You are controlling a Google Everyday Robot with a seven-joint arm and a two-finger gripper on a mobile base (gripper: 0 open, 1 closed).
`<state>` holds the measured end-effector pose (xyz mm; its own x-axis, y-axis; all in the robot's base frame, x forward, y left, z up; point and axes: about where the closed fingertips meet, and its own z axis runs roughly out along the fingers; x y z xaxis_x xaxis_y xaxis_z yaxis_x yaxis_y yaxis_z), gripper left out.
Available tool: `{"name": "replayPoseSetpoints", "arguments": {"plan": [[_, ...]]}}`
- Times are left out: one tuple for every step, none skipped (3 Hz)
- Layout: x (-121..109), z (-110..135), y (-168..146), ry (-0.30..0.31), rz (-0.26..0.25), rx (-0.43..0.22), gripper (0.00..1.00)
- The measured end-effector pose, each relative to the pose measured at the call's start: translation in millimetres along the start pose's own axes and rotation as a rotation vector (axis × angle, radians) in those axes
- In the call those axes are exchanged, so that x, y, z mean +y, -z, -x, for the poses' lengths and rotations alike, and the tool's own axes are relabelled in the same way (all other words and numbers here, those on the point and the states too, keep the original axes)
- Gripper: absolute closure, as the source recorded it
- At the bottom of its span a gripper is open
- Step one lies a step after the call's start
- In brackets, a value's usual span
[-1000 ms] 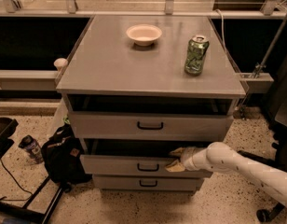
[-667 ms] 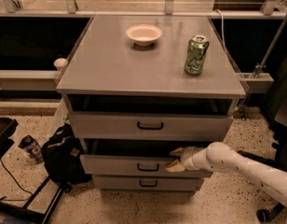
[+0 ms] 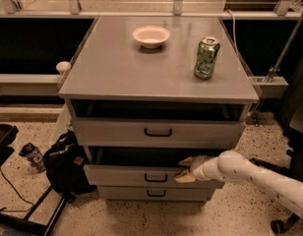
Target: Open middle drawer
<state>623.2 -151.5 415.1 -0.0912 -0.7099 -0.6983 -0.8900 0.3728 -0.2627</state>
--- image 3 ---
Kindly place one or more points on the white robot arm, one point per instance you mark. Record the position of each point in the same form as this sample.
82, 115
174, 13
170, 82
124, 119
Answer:
231, 166

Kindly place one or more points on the white bowl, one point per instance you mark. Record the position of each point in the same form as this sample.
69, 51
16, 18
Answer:
151, 37

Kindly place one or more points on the green soda can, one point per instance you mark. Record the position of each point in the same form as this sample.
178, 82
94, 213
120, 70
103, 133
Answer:
207, 51

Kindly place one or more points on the black backpack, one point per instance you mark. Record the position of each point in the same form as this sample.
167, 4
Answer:
64, 164

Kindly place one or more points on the grey drawer cabinet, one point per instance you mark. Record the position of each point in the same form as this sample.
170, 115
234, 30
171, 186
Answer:
115, 77

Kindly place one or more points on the black bin at left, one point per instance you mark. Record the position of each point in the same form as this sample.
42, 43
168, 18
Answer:
8, 134

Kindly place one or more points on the grey drawer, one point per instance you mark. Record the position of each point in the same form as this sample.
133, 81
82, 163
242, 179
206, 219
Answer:
144, 167
155, 194
92, 132

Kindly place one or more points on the small white cup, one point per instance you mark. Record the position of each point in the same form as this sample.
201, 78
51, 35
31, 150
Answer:
63, 67

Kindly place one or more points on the metal diagonal rod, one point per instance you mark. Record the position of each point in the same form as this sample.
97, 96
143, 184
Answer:
272, 70

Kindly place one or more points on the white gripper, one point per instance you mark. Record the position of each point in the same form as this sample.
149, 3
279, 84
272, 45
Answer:
198, 167

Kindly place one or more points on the dark water bottle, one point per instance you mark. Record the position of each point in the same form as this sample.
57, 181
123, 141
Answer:
33, 155

